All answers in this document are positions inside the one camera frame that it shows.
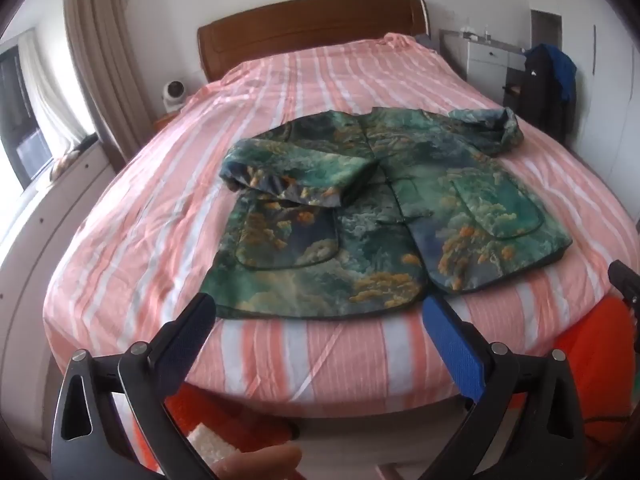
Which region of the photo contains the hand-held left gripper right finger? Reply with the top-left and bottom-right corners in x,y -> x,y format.
421,295 -> 586,480

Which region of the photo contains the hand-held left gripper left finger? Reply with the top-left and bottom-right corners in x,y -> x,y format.
50,292 -> 221,480

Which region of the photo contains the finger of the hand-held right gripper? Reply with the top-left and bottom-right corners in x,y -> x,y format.
607,260 -> 640,308

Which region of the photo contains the green printed jacket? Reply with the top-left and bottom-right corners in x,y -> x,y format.
200,107 -> 573,321

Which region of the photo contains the person's left hand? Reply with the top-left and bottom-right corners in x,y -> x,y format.
212,444 -> 303,480

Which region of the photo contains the orange cloth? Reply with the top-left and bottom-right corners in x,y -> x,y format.
162,385 -> 298,461
567,295 -> 640,480

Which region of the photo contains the white fluffy item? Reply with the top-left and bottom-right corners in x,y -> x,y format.
189,424 -> 238,463

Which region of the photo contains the white window-side cabinet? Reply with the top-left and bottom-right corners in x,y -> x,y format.
0,147 -> 132,461

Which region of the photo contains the black hanging jacket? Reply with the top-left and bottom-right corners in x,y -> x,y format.
522,46 -> 578,143

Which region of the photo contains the blue cloth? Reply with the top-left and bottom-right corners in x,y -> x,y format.
540,42 -> 577,103

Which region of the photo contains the white round device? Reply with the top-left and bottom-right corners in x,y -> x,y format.
161,80 -> 190,112

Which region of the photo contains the bed with pink striped sheet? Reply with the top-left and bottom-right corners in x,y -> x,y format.
42,32 -> 640,418

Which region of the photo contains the window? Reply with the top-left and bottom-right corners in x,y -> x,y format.
0,30 -> 56,191

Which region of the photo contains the white sheer curtain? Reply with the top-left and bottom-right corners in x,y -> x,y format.
17,35 -> 96,150

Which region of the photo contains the beige curtain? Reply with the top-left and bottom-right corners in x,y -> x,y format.
62,0 -> 151,171

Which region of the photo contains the wooden headboard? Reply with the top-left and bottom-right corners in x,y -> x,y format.
196,0 -> 431,83

